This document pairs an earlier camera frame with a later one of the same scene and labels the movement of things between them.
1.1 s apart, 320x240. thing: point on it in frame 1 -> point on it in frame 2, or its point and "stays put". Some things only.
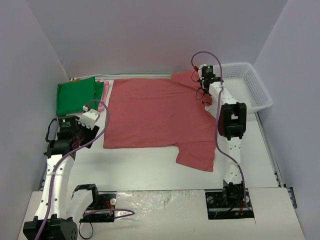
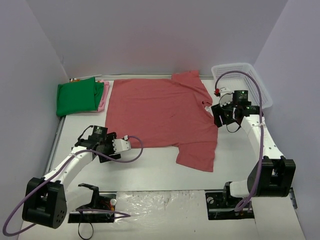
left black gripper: (88, 135) -> (105, 155)
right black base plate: (217, 208) stays put
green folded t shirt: (72, 96) stays put
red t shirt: (161, 113) stays put
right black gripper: (204, 82) -> (217, 116)
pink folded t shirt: (101, 104) stays put
